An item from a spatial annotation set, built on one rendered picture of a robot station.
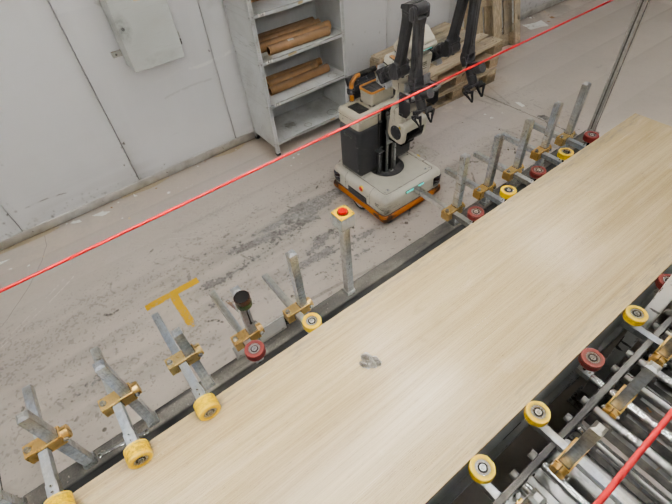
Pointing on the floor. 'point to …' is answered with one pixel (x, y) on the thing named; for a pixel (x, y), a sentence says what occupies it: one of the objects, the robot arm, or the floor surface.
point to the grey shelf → (300, 108)
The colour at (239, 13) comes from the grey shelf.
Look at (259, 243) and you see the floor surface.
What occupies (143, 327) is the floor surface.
